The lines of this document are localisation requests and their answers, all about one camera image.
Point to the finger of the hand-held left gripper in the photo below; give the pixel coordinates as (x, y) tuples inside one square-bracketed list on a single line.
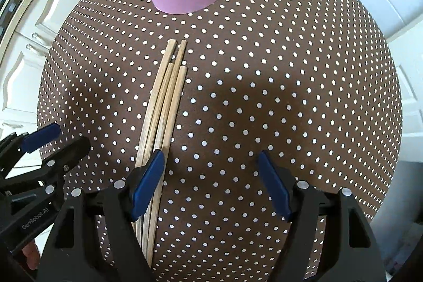
[(39, 138), (72, 151)]

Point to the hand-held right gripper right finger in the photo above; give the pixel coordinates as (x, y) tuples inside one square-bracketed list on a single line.
[(274, 182)]

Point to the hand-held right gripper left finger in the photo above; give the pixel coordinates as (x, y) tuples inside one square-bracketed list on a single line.
[(148, 182)]

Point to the wooden chopstick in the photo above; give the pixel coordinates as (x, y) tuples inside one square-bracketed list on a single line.
[(149, 136), (155, 96), (167, 133)]

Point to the wooden chopsticks bundle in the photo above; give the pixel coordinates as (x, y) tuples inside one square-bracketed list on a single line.
[(159, 133)]

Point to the person's left hand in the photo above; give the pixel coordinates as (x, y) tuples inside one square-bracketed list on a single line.
[(32, 255)]

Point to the brown polka dot tablecloth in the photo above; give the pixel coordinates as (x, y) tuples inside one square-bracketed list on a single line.
[(281, 87)]

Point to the cream kitchen cabinet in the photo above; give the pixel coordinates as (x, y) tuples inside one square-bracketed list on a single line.
[(49, 4)]

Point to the white door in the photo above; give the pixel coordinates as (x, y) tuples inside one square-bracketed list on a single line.
[(408, 87)]

